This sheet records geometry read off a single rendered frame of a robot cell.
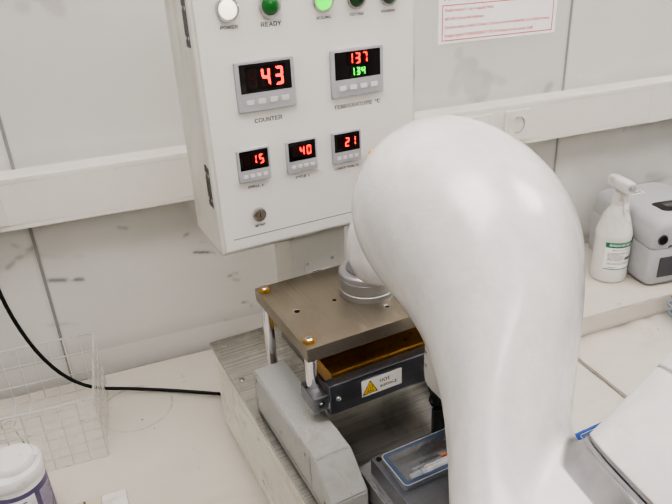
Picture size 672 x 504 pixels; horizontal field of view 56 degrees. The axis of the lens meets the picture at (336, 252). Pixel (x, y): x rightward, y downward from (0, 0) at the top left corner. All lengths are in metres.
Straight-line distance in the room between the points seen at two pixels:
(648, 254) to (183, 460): 1.09
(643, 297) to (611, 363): 0.23
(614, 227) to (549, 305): 1.35
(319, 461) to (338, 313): 0.19
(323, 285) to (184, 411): 0.50
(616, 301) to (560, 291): 1.33
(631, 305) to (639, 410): 1.33
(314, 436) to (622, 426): 0.62
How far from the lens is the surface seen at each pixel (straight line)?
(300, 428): 0.83
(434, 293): 0.24
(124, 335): 1.44
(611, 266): 1.62
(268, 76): 0.87
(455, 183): 0.24
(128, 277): 1.38
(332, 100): 0.92
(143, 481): 1.18
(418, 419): 0.95
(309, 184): 0.94
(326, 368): 0.83
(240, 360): 1.09
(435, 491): 0.76
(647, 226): 1.60
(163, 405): 1.33
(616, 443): 0.23
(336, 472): 0.80
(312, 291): 0.90
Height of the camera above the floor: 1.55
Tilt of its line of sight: 26 degrees down
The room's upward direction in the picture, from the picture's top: 3 degrees counter-clockwise
